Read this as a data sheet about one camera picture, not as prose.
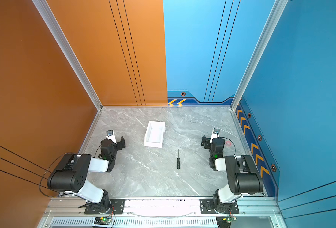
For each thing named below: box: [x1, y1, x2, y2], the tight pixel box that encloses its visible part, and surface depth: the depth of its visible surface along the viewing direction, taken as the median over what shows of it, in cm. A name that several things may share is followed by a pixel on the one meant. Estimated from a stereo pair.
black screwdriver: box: [177, 148, 181, 170], surface depth 89 cm
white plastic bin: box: [144, 120, 166, 149], surface depth 101 cm
